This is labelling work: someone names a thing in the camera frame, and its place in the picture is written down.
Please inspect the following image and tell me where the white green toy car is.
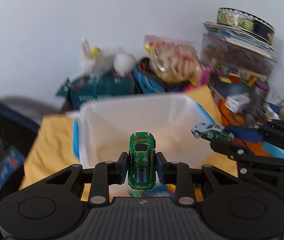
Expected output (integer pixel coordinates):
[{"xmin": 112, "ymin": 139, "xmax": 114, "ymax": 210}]
[{"xmin": 191, "ymin": 122, "xmax": 235, "ymax": 142}]

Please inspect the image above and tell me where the blue card box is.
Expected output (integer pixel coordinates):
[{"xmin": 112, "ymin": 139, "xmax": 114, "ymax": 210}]
[{"xmin": 263, "ymin": 141, "xmax": 284, "ymax": 159}]

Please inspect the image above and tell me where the orange box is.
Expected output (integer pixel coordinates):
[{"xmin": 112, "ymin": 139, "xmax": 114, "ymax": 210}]
[{"xmin": 218, "ymin": 99, "xmax": 271, "ymax": 157}]

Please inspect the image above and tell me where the white plastic storage bin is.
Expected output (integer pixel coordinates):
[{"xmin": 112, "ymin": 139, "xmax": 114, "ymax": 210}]
[{"xmin": 72, "ymin": 93, "xmax": 216, "ymax": 198}]

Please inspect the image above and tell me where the yellow cloth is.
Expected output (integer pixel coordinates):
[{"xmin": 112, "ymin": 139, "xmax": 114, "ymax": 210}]
[{"xmin": 19, "ymin": 86, "xmax": 229, "ymax": 189}]

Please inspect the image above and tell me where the clear toy box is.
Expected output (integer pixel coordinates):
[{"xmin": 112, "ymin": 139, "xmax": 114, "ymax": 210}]
[{"xmin": 200, "ymin": 34, "xmax": 274, "ymax": 87}]

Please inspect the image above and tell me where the dark green box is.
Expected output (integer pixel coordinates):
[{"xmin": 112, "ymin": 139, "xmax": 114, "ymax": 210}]
[{"xmin": 56, "ymin": 73, "xmax": 135, "ymax": 109}]

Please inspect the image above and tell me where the stack of books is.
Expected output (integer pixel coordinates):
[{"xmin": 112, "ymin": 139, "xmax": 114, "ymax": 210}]
[{"xmin": 203, "ymin": 22, "xmax": 276, "ymax": 62}]

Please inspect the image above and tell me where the round tin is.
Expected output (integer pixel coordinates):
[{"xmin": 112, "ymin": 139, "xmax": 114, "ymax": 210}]
[{"xmin": 217, "ymin": 8, "xmax": 275, "ymax": 44}]

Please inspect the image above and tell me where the white plush toy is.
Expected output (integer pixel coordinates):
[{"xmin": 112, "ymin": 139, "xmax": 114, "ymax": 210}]
[{"xmin": 80, "ymin": 38, "xmax": 137, "ymax": 77}]

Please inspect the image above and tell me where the snack bag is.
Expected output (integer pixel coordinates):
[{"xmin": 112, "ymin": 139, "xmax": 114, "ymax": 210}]
[{"xmin": 144, "ymin": 35, "xmax": 203, "ymax": 85}]

